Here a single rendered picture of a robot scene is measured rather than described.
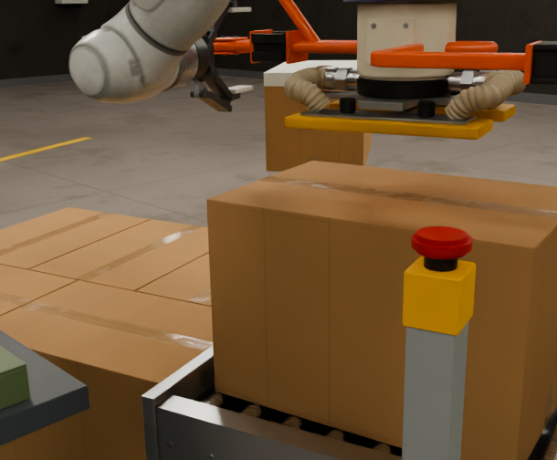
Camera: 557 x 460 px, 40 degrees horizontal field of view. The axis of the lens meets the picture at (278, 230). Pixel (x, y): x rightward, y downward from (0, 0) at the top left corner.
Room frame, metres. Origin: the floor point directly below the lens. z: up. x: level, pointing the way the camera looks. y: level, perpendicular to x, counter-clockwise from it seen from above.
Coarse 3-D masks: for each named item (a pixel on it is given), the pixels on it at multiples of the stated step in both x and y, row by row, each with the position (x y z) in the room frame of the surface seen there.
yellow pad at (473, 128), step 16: (304, 112) 1.34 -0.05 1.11; (320, 112) 1.34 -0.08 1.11; (336, 112) 1.33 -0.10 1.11; (352, 112) 1.32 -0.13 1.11; (368, 112) 1.33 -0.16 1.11; (384, 112) 1.32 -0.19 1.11; (400, 112) 1.32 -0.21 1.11; (432, 112) 1.26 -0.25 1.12; (304, 128) 1.32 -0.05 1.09; (320, 128) 1.30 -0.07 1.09; (336, 128) 1.29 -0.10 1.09; (352, 128) 1.27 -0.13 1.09; (368, 128) 1.26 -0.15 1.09; (384, 128) 1.25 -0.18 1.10; (400, 128) 1.24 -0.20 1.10; (416, 128) 1.22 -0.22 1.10; (432, 128) 1.21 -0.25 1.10; (448, 128) 1.20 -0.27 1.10; (464, 128) 1.19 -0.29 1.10; (480, 128) 1.19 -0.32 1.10
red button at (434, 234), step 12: (432, 228) 0.87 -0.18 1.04; (444, 228) 0.86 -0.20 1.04; (456, 228) 0.86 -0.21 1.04; (420, 240) 0.83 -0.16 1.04; (432, 240) 0.82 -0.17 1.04; (444, 240) 0.82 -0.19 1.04; (456, 240) 0.82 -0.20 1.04; (468, 240) 0.84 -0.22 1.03; (420, 252) 0.83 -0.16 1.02; (432, 252) 0.82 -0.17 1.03; (444, 252) 0.81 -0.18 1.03; (456, 252) 0.81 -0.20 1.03; (468, 252) 0.82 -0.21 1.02; (432, 264) 0.83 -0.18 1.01; (444, 264) 0.83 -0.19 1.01; (456, 264) 0.83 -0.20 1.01
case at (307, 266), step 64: (256, 192) 1.42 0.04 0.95; (320, 192) 1.42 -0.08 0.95; (384, 192) 1.41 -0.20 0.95; (448, 192) 1.40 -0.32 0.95; (512, 192) 1.39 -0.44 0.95; (256, 256) 1.32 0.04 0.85; (320, 256) 1.25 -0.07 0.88; (384, 256) 1.19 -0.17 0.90; (512, 256) 1.08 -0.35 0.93; (256, 320) 1.32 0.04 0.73; (320, 320) 1.25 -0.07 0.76; (384, 320) 1.19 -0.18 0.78; (512, 320) 1.07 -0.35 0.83; (256, 384) 1.33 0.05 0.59; (320, 384) 1.25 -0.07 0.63; (384, 384) 1.18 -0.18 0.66; (512, 384) 1.07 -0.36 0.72; (512, 448) 1.07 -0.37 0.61
